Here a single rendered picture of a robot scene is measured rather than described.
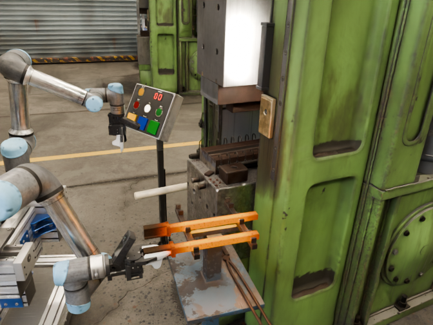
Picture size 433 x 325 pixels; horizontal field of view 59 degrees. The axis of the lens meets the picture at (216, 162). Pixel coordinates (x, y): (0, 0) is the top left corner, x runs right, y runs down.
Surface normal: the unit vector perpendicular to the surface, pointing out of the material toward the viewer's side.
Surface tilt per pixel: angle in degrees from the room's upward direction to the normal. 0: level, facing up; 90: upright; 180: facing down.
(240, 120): 90
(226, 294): 0
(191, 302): 0
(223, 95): 90
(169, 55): 90
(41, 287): 0
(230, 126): 90
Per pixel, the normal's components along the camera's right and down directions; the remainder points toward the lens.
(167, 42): 0.22, 0.42
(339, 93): 0.43, 0.38
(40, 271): 0.03, -0.90
